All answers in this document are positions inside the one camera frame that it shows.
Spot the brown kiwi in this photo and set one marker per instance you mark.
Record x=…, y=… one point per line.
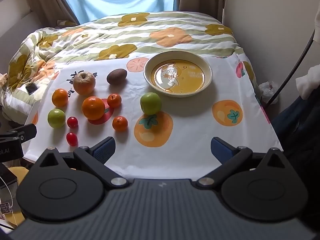
x=116, y=76

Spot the floral striped quilt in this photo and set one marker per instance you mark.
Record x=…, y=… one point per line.
x=150, y=25

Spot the black smartphone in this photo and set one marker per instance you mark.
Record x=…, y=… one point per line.
x=31, y=88

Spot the medium mandarin orange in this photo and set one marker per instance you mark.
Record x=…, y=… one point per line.
x=60, y=97

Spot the cream and yellow bowl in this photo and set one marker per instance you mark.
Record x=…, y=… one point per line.
x=178, y=73

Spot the round green guava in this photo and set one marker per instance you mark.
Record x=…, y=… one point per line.
x=56, y=118

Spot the large orange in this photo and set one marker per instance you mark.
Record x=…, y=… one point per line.
x=93, y=108

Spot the oval cherry tomato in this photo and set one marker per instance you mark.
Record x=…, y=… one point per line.
x=71, y=139

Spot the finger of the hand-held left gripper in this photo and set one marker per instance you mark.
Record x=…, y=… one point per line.
x=26, y=131

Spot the small mandarin orange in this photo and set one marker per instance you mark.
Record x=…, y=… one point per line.
x=120, y=123
x=114, y=100

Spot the dark blue cloth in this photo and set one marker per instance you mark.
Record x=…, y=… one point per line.
x=297, y=125

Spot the yellowish red apple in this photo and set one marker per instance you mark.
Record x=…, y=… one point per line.
x=84, y=83

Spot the round cherry tomato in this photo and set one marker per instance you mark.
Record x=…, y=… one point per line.
x=72, y=122

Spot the white persimmon print sheet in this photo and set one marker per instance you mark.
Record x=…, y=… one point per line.
x=190, y=130

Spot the white cloth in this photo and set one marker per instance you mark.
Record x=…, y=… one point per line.
x=308, y=81

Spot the white plastic bag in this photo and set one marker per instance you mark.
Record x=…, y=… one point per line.
x=268, y=91

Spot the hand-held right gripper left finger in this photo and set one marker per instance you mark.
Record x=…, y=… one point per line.
x=105, y=150

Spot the green apple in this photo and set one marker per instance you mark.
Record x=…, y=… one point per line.
x=150, y=103

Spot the patterned pillow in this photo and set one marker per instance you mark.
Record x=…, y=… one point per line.
x=66, y=23

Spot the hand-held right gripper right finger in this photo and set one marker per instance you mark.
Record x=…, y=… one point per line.
x=221, y=150

